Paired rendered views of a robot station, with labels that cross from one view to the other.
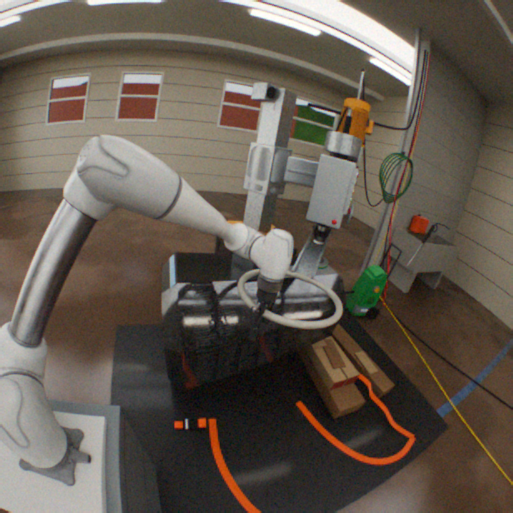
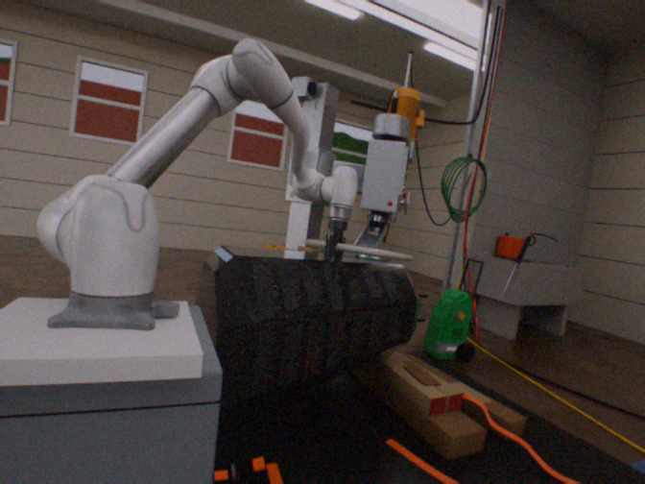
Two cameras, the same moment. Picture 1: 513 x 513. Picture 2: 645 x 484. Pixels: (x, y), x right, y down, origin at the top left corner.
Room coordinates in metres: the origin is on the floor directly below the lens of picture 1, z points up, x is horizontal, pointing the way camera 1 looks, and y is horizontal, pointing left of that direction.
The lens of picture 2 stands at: (-0.67, 0.09, 1.09)
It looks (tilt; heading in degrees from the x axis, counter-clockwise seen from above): 5 degrees down; 356
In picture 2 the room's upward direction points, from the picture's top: 8 degrees clockwise
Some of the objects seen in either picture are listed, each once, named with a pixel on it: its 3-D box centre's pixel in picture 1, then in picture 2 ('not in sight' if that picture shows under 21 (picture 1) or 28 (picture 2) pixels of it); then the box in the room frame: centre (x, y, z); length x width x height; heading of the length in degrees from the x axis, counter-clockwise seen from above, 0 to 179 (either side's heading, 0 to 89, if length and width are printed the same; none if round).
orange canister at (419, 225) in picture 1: (420, 224); (513, 247); (3.50, -2.55, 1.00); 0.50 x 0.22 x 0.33; 111
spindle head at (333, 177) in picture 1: (332, 191); (385, 181); (1.62, -0.42, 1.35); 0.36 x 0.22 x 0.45; 161
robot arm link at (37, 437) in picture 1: (22, 419); (115, 234); (0.06, 0.46, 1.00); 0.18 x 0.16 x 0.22; 51
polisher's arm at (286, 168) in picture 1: (291, 169); (337, 177); (2.15, -0.15, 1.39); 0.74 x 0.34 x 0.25; 92
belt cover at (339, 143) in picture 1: (345, 151); (394, 144); (1.88, -0.51, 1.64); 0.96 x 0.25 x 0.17; 161
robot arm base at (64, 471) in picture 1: (53, 448); (123, 302); (0.05, 0.43, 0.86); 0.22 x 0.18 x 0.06; 105
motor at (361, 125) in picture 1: (355, 123); (403, 117); (2.16, -0.62, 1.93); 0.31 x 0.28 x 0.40; 71
